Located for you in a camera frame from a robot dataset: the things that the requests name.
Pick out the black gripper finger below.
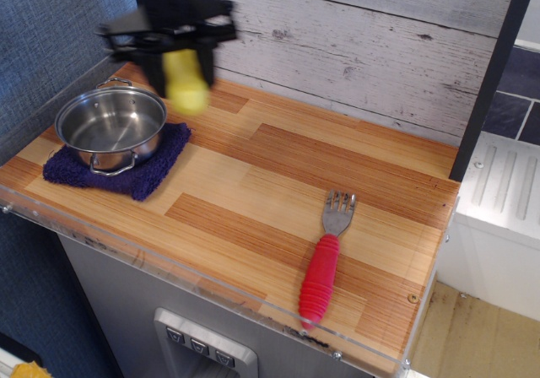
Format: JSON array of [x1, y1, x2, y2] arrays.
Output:
[[196, 45, 214, 88], [137, 53, 166, 98]]

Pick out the white ribbed sink unit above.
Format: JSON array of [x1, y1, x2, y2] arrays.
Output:
[[437, 132, 539, 320]]

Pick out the yellow black object bottom left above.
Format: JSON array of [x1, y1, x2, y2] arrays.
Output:
[[9, 362, 52, 378]]

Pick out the small stainless steel pot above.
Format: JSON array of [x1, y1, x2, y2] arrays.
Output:
[[54, 78, 167, 177]]

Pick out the red handled metal fork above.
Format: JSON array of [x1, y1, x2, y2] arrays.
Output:
[[299, 190, 356, 331]]

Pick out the silver panel with buttons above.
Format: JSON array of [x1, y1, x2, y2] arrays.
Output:
[[154, 307, 259, 377]]

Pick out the clear acrylic table edge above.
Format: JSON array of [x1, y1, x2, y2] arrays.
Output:
[[1, 180, 456, 377]]

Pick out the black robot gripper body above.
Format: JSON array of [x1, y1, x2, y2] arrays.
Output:
[[97, 0, 236, 62]]

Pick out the purple folded cloth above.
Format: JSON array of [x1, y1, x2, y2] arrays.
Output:
[[42, 123, 192, 202]]

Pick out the yellow toy banana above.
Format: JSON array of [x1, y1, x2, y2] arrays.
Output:
[[162, 49, 209, 116]]

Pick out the right dark vertical post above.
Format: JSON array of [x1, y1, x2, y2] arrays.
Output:
[[449, 0, 531, 182]]

